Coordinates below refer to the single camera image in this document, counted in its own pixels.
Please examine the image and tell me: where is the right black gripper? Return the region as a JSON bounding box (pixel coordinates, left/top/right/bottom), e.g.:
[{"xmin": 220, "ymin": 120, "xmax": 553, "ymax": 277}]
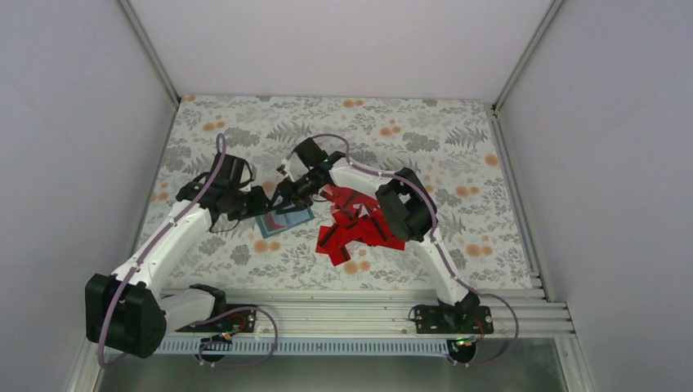
[{"xmin": 269, "ymin": 168, "xmax": 322, "ymax": 216}]

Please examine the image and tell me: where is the teal card holder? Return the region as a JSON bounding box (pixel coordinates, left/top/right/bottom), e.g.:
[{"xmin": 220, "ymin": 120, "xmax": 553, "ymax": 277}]
[{"xmin": 256, "ymin": 208, "xmax": 315, "ymax": 239}]

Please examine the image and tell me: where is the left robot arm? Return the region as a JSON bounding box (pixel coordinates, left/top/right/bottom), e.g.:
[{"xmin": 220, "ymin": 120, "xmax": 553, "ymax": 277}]
[{"xmin": 85, "ymin": 153, "xmax": 268, "ymax": 359}]

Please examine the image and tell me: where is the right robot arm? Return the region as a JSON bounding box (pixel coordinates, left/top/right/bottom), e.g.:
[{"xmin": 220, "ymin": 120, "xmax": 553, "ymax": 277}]
[{"xmin": 273, "ymin": 134, "xmax": 481, "ymax": 332}]

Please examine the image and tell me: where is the red card front bottom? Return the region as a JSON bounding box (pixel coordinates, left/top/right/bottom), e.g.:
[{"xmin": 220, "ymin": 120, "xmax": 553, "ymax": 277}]
[{"xmin": 325, "ymin": 244, "xmax": 351, "ymax": 266}]

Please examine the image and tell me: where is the pile of red cards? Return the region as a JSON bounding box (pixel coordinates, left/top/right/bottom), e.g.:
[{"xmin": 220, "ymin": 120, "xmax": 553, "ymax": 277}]
[{"xmin": 315, "ymin": 185, "xmax": 405, "ymax": 256}]

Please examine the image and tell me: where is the floral table mat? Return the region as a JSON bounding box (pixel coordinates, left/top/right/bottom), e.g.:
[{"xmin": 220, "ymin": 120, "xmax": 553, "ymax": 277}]
[{"xmin": 141, "ymin": 95, "xmax": 532, "ymax": 290}]

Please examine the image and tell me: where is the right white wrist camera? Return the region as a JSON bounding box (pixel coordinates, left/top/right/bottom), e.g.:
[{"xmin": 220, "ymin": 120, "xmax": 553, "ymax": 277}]
[{"xmin": 276, "ymin": 157, "xmax": 296, "ymax": 182}]

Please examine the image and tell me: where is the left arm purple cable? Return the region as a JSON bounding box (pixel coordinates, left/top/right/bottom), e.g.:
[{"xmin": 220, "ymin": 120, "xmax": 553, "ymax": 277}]
[{"xmin": 97, "ymin": 133, "xmax": 278, "ymax": 370}]

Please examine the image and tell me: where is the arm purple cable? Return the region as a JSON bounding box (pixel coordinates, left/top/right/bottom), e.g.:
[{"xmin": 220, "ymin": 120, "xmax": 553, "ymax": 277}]
[
  {"xmin": 287, "ymin": 133, "xmax": 521, "ymax": 369},
  {"xmin": 97, "ymin": 133, "xmax": 278, "ymax": 370}
]

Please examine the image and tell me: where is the aluminium rail frame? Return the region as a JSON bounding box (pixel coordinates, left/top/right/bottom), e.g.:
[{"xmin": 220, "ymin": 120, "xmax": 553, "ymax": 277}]
[{"xmin": 89, "ymin": 287, "xmax": 576, "ymax": 339}]

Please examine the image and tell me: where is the grey slotted cable duct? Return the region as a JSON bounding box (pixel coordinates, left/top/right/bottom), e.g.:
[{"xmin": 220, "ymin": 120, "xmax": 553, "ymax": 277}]
[{"xmin": 105, "ymin": 336, "xmax": 461, "ymax": 357}]

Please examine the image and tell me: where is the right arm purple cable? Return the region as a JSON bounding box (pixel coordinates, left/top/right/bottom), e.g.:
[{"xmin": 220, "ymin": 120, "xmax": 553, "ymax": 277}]
[{"xmin": 287, "ymin": 133, "xmax": 521, "ymax": 369}]

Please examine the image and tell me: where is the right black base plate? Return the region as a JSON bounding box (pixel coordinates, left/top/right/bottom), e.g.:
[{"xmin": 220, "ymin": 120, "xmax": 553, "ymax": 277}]
[{"xmin": 408, "ymin": 305, "xmax": 494, "ymax": 335}]

